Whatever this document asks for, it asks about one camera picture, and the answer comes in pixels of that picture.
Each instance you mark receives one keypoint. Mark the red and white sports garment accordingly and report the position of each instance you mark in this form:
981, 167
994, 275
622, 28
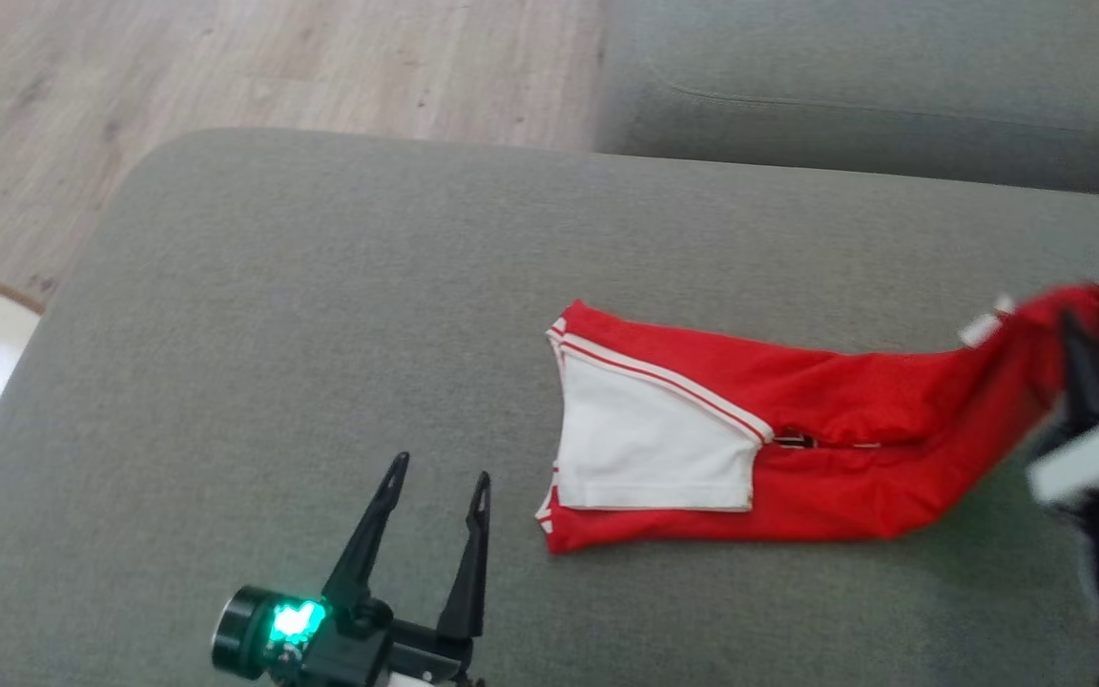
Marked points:
845, 401

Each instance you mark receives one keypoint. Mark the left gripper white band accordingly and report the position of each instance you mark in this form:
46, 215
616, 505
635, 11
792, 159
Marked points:
387, 658

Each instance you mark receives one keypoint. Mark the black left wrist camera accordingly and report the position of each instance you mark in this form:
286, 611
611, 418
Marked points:
244, 634

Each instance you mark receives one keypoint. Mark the large grey sofa seat cushion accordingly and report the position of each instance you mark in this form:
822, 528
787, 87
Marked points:
321, 334

